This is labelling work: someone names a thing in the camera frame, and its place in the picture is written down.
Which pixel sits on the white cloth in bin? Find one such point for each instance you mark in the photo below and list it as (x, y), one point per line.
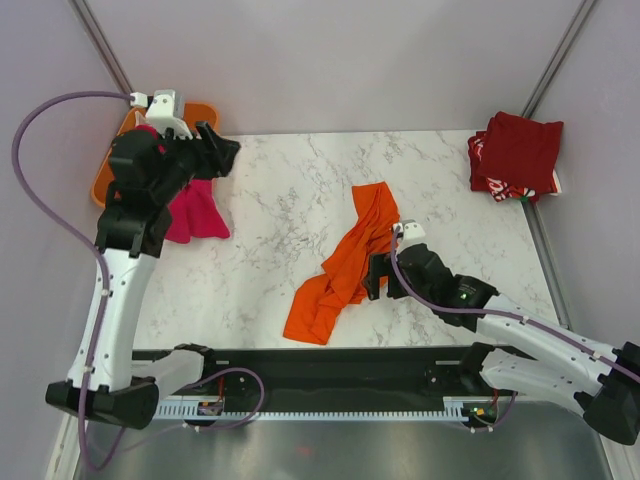
(141, 122)

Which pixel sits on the orange plastic bin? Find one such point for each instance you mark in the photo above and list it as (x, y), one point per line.
(134, 120)

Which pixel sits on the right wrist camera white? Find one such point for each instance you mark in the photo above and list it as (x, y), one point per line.
(408, 233)

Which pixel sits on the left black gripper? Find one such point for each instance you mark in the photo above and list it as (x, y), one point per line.
(218, 151)

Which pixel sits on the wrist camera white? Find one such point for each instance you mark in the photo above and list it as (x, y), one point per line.
(164, 112)
(408, 233)

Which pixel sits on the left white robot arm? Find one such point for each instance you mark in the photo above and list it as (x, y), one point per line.
(103, 385)

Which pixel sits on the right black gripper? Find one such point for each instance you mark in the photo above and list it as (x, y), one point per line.
(379, 266)

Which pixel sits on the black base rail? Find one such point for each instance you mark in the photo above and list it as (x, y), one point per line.
(339, 378)

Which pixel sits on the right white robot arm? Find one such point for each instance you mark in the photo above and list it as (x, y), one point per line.
(596, 381)

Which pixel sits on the red printed folded shirt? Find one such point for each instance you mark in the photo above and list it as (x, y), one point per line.
(498, 189)

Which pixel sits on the orange t shirt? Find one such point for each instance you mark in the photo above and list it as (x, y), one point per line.
(319, 301)

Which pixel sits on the white slotted cable duct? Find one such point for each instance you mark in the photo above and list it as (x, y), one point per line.
(451, 410)

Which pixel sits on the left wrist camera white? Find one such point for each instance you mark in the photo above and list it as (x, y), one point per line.
(164, 112)

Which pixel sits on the pink t shirt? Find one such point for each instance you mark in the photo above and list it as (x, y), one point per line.
(195, 215)

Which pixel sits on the dark red folded shirt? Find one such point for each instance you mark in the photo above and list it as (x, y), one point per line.
(520, 151)

